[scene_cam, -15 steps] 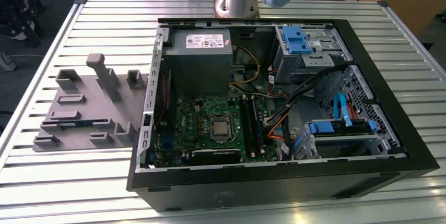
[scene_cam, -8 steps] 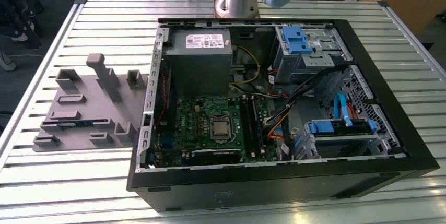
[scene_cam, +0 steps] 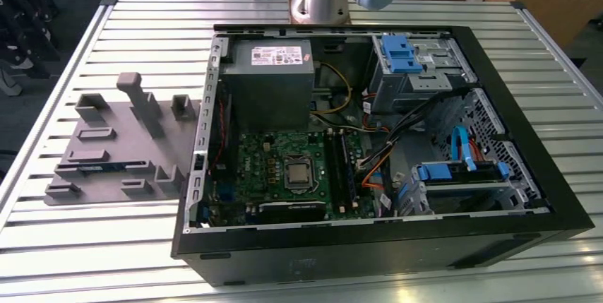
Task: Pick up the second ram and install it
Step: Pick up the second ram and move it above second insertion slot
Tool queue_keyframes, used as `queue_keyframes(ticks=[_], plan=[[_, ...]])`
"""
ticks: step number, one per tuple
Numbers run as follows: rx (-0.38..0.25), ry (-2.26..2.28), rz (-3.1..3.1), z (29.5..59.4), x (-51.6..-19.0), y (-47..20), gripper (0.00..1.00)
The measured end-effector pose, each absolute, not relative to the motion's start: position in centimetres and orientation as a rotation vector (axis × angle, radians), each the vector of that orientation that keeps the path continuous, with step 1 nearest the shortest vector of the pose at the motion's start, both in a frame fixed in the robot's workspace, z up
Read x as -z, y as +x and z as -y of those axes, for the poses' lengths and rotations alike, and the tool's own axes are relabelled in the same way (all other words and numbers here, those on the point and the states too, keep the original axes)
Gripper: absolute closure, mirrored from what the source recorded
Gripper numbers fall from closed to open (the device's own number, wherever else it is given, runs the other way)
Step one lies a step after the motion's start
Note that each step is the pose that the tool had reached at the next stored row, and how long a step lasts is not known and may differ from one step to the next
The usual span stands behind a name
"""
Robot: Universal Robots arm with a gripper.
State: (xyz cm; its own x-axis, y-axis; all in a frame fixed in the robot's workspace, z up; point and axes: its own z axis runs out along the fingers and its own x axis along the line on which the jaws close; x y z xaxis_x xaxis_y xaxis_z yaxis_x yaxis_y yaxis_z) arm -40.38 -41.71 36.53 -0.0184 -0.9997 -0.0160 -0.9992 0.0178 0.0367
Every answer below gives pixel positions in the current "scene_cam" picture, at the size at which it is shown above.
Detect blue RAM stick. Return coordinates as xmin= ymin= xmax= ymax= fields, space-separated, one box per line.
xmin=77 ymin=163 xmax=129 ymax=174

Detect black RAM slot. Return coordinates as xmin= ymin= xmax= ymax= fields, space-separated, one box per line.
xmin=322 ymin=129 xmax=344 ymax=212

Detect dark RAM stick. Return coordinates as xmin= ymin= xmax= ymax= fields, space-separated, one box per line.
xmin=338 ymin=132 xmax=357 ymax=209

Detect white stand foot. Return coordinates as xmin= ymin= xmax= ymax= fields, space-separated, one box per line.
xmin=0 ymin=68 xmax=22 ymax=97

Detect gray parts rack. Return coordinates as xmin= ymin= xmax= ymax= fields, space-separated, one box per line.
xmin=42 ymin=71 xmax=201 ymax=207

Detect gray power supply unit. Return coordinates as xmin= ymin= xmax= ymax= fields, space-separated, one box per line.
xmin=221 ymin=38 xmax=316 ymax=133

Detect green motherboard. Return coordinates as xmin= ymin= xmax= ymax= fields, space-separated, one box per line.
xmin=201 ymin=129 xmax=377 ymax=226

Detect CPU socket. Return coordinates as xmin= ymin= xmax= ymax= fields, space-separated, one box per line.
xmin=280 ymin=153 xmax=317 ymax=195

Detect silver CPU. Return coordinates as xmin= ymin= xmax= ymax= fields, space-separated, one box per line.
xmin=285 ymin=164 xmax=312 ymax=184

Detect black graphics card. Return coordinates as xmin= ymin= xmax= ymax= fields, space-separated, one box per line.
xmin=256 ymin=201 xmax=326 ymax=222

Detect large blue bay latch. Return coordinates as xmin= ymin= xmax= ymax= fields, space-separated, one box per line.
xmin=381 ymin=36 xmax=428 ymax=74

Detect metal disk bay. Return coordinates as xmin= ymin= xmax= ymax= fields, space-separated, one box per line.
xmin=369 ymin=34 xmax=476 ymax=113

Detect blue disk carrier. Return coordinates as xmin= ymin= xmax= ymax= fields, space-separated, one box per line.
xmin=416 ymin=163 xmax=453 ymax=182

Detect black PC case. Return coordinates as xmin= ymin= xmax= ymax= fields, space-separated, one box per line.
xmin=169 ymin=23 xmax=594 ymax=287

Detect metal disk cage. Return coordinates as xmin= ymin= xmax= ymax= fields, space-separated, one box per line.
xmin=394 ymin=161 xmax=549 ymax=218

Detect red wire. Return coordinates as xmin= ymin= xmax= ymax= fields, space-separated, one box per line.
xmin=209 ymin=94 xmax=232 ymax=170

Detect yellow wire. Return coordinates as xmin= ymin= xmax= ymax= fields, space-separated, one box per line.
xmin=312 ymin=62 xmax=353 ymax=115

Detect black wire bundle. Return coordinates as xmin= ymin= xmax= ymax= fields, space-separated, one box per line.
xmin=361 ymin=87 xmax=472 ymax=173

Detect orange wire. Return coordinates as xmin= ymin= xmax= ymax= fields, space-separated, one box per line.
xmin=360 ymin=164 xmax=392 ymax=189

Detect blue flat wire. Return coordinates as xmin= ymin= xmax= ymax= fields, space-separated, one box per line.
xmin=450 ymin=126 xmax=476 ymax=172

